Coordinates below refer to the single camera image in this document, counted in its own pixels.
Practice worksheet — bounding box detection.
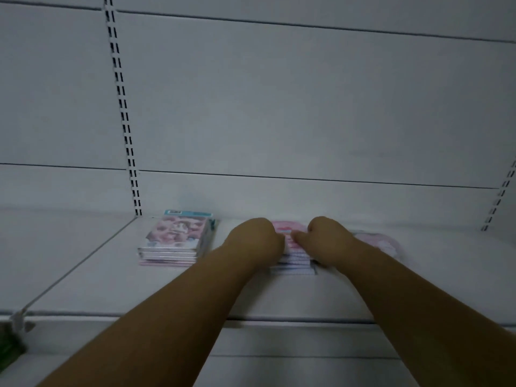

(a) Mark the person's left hand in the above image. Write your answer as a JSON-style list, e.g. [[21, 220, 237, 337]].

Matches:
[[223, 217, 286, 273]]

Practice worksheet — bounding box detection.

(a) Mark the person's right hand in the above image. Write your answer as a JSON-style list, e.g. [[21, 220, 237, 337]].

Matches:
[[291, 216, 355, 267]]

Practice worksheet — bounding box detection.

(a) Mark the stack of pink spiral notebooks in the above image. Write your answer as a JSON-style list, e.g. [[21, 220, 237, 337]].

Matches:
[[269, 220, 318, 275]]

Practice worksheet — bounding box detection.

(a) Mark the person's left forearm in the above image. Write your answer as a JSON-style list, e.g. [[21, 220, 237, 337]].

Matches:
[[37, 246, 268, 387]]

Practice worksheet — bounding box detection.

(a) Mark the person's right forearm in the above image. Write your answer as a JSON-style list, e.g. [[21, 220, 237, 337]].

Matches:
[[335, 239, 516, 387]]

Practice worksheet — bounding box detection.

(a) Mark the white metal shelf board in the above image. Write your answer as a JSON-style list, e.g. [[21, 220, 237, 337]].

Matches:
[[0, 215, 516, 325]]

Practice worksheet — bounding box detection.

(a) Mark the pink round plush item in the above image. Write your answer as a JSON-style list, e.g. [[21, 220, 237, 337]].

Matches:
[[352, 231, 402, 261]]

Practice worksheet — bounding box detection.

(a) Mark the stack of pink picture notebooks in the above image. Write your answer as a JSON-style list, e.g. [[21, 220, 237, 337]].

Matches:
[[138, 210, 217, 266]]

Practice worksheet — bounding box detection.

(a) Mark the slotted white shelf upright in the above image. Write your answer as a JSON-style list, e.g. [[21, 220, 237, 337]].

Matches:
[[481, 159, 516, 232], [103, 0, 143, 217]]

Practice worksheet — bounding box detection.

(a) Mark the green packaged item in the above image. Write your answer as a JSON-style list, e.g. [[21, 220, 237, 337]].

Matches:
[[0, 321, 27, 373]]

